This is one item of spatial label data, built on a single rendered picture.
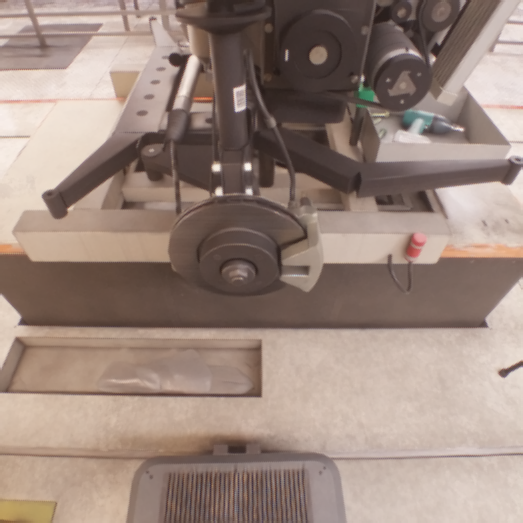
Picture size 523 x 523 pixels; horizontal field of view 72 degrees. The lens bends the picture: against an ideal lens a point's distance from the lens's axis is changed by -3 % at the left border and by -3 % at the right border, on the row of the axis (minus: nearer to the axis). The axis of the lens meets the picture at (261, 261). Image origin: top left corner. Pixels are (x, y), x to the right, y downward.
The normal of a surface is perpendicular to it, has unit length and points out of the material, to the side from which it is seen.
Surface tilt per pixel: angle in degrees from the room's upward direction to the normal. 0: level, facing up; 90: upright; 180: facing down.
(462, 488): 0
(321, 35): 90
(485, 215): 0
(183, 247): 90
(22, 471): 0
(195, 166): 10
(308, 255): 90
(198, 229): 90
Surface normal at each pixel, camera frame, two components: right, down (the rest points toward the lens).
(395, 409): 0.01, -0.64
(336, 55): 0.00, 0.77
